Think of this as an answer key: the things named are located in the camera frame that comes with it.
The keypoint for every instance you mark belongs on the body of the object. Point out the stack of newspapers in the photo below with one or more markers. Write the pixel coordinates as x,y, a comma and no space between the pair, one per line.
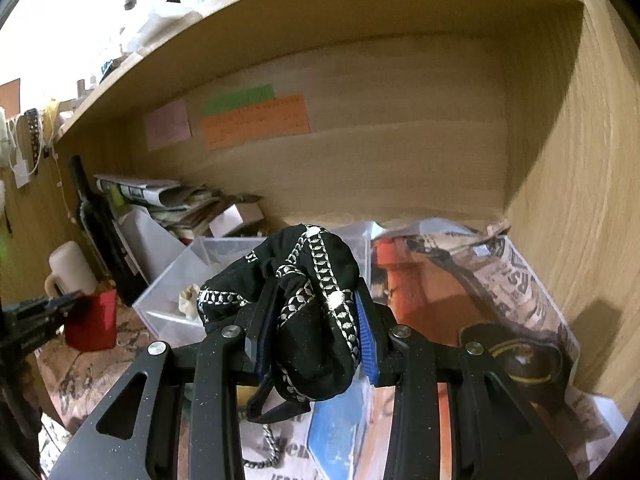
165,202

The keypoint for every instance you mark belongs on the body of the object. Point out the orange sticky note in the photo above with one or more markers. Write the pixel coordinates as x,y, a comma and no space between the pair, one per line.
256,121

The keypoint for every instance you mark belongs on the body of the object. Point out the black and yellow belt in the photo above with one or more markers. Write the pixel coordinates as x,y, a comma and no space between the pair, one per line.
520,360

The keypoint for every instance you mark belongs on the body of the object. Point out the pink sticky note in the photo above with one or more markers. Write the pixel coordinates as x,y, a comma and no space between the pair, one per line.
168,124

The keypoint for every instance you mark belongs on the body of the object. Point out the cream ceramic mug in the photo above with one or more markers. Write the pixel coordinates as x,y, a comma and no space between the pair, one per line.
70,269

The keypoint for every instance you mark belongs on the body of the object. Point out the dark wine bottle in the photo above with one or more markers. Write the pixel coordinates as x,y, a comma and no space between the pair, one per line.
102,230

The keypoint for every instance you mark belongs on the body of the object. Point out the clear plastic storage box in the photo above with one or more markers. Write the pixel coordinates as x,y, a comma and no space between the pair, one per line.
200,280

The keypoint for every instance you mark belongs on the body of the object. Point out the green sticky note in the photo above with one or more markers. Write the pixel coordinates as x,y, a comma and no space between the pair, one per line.
240,99

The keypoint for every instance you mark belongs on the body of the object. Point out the small white cardboard box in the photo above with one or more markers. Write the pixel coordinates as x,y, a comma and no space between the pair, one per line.
237,216

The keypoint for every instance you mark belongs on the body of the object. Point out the white plastic container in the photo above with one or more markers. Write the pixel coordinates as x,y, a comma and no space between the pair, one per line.
150,245

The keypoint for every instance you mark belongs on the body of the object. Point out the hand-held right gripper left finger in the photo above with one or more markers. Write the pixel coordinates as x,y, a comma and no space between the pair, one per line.
261,330

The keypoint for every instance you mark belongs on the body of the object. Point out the crumpled white paper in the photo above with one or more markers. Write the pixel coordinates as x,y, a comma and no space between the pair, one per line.
189,301

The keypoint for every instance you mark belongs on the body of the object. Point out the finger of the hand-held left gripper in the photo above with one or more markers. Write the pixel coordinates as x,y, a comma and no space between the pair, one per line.
45,310

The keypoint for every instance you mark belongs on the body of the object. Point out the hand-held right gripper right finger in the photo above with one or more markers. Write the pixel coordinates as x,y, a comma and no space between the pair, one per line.
367,345

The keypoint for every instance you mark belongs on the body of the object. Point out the spread printed newspaper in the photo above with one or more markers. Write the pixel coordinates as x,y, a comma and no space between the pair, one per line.
500,300

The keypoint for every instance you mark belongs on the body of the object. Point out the red cup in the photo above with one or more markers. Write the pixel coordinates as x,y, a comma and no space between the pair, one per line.
92,321

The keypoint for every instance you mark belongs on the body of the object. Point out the wooden shelf unit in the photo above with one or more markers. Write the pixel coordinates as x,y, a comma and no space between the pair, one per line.
400,110

